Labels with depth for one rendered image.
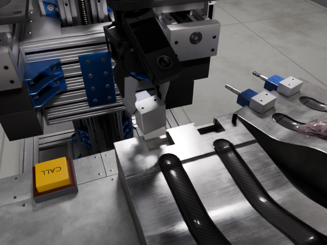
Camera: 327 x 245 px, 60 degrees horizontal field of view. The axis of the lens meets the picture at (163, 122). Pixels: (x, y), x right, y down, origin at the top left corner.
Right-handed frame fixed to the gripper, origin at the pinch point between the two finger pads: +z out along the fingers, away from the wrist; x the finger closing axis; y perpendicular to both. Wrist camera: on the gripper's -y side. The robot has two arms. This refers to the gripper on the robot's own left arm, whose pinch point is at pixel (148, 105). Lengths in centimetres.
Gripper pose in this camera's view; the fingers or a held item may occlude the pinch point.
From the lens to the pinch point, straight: 53.3
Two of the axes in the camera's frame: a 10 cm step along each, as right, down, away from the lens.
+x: -8.7, 3.7, -3.2
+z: 0.4, 7.1, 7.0
